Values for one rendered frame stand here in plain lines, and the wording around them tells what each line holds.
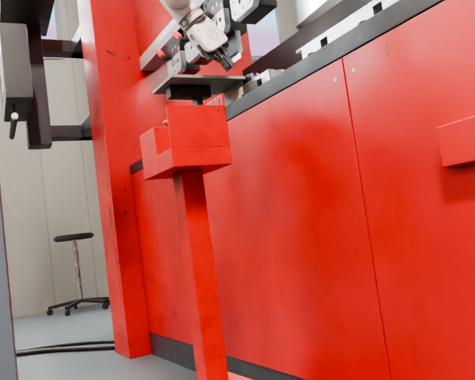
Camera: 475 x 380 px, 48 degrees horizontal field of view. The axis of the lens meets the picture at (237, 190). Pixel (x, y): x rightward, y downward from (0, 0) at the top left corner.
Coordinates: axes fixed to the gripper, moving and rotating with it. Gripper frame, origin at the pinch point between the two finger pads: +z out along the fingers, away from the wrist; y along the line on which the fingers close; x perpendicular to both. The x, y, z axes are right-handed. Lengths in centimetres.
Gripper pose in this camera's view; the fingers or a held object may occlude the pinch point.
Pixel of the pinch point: (227, 63)
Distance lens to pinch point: 172.8
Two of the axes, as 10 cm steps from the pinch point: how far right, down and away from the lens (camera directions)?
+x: -5.5, 3.2, 7.7
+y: 5.5, -5.6, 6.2
